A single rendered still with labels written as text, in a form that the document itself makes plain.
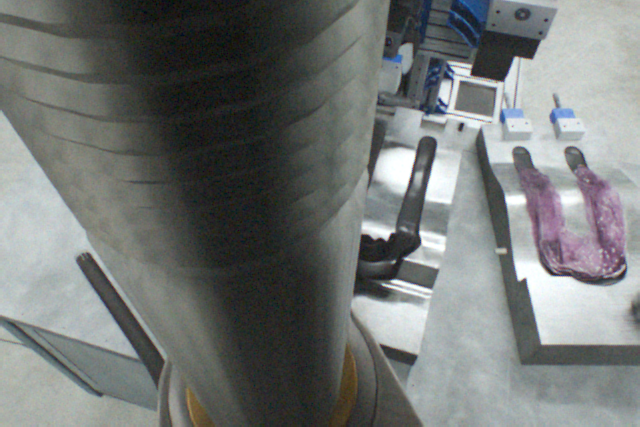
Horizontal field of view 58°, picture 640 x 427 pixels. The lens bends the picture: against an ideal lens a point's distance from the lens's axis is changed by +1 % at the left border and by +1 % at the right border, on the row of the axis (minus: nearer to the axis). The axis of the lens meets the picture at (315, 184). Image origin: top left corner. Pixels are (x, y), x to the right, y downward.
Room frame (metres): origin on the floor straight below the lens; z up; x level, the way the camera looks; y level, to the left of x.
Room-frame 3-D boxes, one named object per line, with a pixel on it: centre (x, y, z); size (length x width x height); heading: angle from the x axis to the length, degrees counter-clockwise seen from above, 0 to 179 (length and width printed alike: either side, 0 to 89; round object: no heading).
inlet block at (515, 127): (0.82, -0.43, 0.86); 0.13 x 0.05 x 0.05; 0
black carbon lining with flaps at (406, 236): (0.58, -0.13, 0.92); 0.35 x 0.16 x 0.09; 163
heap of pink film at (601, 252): (0.55, -0.48, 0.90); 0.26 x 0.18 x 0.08; 0
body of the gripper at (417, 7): (0.89, -0.16, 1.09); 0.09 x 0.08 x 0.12; 160
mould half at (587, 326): (0.55, -0.49, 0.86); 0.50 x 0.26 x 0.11; 0
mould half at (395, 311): (0.57, -0.12, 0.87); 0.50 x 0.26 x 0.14; 163
